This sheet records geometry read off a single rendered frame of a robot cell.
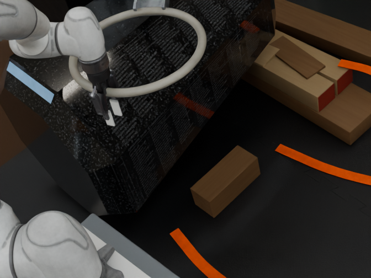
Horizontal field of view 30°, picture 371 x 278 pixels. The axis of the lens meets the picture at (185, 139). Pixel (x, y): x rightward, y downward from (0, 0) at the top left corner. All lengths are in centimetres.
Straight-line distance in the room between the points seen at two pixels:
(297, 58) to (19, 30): 186
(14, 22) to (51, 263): 58
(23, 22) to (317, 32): 218
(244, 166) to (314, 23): 99
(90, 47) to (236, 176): 107
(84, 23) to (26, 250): 71
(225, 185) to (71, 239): 130
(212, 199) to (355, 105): 79
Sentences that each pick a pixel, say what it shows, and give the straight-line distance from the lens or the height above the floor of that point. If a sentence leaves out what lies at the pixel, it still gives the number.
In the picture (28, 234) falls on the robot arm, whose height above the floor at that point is 113.
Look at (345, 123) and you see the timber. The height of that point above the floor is 11.
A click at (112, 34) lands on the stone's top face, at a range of 269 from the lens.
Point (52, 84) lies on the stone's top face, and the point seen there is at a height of 80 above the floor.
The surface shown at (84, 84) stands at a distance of 234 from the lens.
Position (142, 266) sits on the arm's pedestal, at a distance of 199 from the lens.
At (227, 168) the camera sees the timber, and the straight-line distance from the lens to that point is 298.
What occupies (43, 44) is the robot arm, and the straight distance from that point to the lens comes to 213.
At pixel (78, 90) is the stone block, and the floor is 77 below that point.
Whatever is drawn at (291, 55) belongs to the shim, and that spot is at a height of 22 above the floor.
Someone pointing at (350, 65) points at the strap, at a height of 22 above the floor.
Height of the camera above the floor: 245
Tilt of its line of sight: 48 degrees down
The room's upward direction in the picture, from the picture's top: 17 degrees counter-clockwise
